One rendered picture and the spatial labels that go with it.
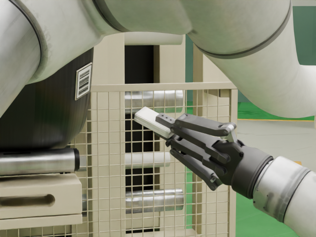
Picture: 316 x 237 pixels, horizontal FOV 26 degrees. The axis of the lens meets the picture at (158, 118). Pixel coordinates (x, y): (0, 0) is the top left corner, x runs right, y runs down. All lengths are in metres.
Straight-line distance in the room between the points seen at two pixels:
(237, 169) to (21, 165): 0.43
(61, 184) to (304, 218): 0.48
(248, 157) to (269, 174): 0.04
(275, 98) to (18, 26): 0.29
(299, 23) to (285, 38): 9.49
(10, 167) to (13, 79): 0.75
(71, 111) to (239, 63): 0.62
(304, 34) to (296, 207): 9.16
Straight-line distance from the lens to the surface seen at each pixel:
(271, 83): 0.68
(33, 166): 1.28
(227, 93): 1.88
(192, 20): 0.58
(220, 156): 1.06
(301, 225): 1.01
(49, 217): 1.29
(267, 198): 1.02
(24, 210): 1.28
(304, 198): 1.00
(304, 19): 10.13
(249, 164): 1.03
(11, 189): 1.27
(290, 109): 0.74
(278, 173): 1.02
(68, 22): 0.57
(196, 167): 1.11
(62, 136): 1.27
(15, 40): 0.54
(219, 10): 0.57
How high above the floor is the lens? 1.16
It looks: 8 degrees down
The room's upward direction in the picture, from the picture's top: straight up
